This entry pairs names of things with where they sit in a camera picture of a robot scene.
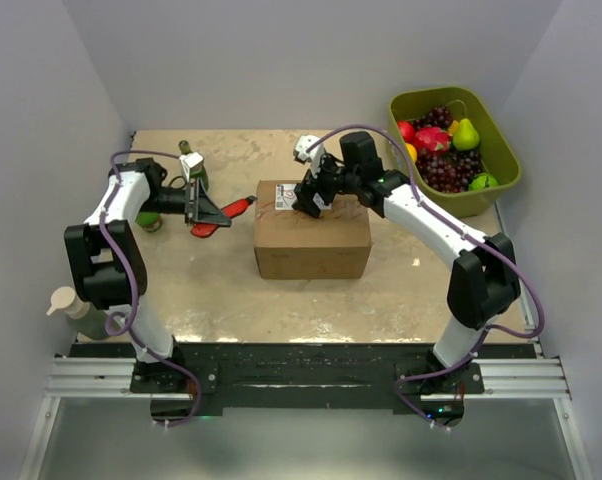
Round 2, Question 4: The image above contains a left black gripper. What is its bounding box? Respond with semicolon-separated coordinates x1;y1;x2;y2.
140;177;232;228

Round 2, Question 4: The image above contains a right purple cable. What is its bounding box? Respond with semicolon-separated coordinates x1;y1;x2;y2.
305;124;546;371

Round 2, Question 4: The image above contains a lower dark grape bunch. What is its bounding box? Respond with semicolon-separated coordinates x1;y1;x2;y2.
416;150;485;194

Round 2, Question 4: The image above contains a white shipping label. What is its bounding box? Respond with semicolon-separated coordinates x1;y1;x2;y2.
274;183;332;211

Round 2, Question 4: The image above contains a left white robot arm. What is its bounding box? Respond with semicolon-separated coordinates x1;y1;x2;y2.
64;150;232;392

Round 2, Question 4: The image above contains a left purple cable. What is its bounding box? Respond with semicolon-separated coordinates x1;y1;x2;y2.
104;149;185;361

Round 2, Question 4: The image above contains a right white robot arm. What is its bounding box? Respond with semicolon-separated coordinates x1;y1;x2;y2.
293;131;521;393

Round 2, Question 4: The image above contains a green round fruit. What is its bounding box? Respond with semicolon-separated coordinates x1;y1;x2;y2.
468;173;499;191

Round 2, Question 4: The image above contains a green plastic fruit bin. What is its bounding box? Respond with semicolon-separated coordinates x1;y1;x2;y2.
388;86;522;218

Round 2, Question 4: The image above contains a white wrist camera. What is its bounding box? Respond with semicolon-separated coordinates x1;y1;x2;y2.
179;152;206;181
293;135;325;177

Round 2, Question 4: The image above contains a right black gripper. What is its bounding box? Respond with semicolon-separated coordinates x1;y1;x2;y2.
293;153;361;219

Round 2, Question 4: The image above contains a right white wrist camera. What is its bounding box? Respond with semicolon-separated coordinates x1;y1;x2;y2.
293;135;325;177

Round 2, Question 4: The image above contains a near green glass bottle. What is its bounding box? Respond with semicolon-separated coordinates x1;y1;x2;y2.
135;212;162;233

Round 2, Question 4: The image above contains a green glass bottle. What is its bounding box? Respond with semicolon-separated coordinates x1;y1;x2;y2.
135;212;162;233
178;140;209;190

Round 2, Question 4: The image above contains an upper dark grape bunch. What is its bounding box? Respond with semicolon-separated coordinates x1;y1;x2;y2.
411;105;454;130

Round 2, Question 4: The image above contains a purple cable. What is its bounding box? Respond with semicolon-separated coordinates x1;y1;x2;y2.
104;149;185;361
305;124;546;371

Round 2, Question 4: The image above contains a far green glass bottle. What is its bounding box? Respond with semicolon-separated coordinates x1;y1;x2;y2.
178;140;209;190

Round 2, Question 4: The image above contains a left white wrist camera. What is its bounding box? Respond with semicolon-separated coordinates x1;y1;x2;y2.
179;152;206;181

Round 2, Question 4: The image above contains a green pear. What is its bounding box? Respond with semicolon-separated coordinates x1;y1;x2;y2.
452;118;480;151

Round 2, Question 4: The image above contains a dark grape bunch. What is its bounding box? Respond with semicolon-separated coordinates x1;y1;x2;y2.
411;105;454;130
416;150;485;194

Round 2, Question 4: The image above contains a brown cardboard express box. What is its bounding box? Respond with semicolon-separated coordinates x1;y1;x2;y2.
254;180;372;280

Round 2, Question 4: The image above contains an orange fruit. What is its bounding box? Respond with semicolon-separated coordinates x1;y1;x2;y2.
405;143;418;163

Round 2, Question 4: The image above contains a beige pump dispenser bottle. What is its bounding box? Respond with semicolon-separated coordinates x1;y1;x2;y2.
46;286;110;340

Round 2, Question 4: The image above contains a red apple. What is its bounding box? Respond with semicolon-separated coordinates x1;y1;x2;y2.
396;120;415;143

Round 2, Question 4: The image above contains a pink dragon fruit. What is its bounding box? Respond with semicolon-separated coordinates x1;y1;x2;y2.
412;126;452;154

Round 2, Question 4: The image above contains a red black utility knife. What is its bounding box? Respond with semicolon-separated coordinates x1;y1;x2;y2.
190;195;257;239

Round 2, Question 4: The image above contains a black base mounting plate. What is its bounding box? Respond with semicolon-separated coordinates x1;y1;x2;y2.
69;341;537;418

